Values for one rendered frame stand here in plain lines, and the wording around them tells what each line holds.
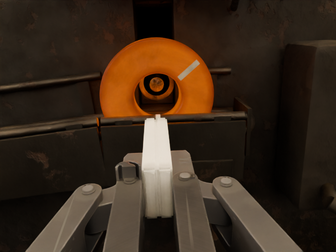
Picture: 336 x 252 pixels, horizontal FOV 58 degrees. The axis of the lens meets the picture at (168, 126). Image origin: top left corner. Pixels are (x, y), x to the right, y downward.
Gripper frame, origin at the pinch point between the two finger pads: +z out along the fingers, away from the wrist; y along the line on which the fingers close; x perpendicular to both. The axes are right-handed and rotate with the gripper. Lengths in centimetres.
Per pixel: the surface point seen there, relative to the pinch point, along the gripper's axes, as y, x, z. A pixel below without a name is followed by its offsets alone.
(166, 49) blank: 1.6, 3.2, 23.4
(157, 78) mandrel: 0.4, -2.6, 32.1
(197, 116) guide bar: 5.3, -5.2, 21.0
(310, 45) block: 20.1, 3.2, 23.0
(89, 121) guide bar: -8.8, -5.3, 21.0
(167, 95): 1.9, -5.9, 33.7
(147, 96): -1.6, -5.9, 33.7
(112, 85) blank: -5.6, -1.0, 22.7
